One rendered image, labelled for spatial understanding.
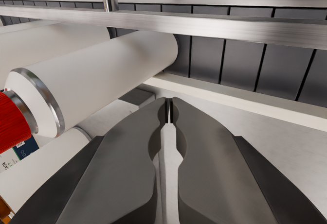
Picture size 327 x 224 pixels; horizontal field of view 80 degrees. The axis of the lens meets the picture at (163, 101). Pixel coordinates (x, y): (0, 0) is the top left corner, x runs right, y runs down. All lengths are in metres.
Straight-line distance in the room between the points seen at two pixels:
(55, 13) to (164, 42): 0.11
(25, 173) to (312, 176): 0.48
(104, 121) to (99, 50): 0.27
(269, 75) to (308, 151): 0.14
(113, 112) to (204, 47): 0.22
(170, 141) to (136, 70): 0.25
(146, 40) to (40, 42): 0.11
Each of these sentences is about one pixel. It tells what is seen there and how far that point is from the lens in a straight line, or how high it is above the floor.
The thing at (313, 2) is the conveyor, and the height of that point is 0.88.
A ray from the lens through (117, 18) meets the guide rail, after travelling 0.18.
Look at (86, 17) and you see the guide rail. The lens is 0.20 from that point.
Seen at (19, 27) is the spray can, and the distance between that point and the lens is 0.31.
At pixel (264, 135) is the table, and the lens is 0.32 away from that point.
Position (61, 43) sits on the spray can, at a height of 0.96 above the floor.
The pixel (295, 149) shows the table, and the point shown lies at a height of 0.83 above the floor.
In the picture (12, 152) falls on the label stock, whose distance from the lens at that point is 0.70.
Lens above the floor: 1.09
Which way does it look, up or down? 46 degrees down
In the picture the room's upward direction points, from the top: 130 degrees counter-clockwise
